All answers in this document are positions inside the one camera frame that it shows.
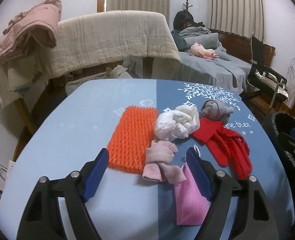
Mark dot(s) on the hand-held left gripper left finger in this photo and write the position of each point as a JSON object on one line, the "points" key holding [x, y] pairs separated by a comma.
{"points": [[95, 177]]}

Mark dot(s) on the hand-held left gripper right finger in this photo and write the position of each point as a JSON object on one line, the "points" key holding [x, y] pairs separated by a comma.
{"points": [[198, 177]]}

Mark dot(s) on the black-lined trash bin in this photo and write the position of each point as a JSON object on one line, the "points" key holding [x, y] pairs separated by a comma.
{"points": [[277, 130]]}

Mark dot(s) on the pink bag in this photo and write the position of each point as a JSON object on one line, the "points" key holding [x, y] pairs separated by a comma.
{"points": [[190, 205]]}

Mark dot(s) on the pair of red gloves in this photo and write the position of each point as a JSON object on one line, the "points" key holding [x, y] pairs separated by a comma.
{"points": [[222, 142]]}

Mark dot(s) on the pair of pink socks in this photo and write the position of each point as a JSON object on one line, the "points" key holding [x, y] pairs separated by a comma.
{"points": [[160, 155]]}

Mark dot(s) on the orange foam net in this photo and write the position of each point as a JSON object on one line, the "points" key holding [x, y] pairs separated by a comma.
{"points": [[130, 140]]}

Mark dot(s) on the white cloth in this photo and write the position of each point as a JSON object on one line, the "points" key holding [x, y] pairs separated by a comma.
{"points": [[172, 125], [17, 80]]}

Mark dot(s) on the grey sock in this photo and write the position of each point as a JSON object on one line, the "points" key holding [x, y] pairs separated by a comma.
{"points": [[215, 110]]}

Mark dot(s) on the shiny beige cushion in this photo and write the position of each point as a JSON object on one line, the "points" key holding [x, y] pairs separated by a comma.
{"points": [[270, 81]]}

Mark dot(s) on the white paper bag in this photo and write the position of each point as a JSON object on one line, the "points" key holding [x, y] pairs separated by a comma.
{"points": [[8, 177]]}

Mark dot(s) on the black office chair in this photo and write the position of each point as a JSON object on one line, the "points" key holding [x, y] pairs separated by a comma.
{"points": [[260, 52]]}

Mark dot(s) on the pale crumpled cloth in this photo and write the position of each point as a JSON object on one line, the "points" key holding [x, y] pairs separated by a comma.
{"points": [[100, 76]]}

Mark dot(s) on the bed with grey sheet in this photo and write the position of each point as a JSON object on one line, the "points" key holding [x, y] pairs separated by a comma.
{"points": [[212, 67]]}

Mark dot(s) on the white cloth under jacket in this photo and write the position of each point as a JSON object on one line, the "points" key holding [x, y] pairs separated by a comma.
{"points": [[17, 80]]}

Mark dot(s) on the pink plush toy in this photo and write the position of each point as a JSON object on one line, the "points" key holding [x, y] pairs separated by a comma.
{"points": [[202, 51]]}

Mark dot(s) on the beige curtain over bed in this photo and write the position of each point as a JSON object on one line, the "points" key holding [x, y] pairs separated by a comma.
{"points": [[237, 10]]}

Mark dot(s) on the beige quilt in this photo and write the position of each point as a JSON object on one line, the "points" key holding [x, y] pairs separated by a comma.
{"points": [[107, 40]]}

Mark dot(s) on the black coat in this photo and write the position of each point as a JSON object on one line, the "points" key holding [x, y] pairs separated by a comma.
{"points": [[183, 21]]}

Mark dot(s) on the pink padded jacket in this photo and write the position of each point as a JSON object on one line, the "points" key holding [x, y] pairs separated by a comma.
{"points": [[30, 27]]}

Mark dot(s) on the wooden coat rack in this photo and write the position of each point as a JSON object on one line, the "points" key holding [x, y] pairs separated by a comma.
{"points": [[187, 5]]}

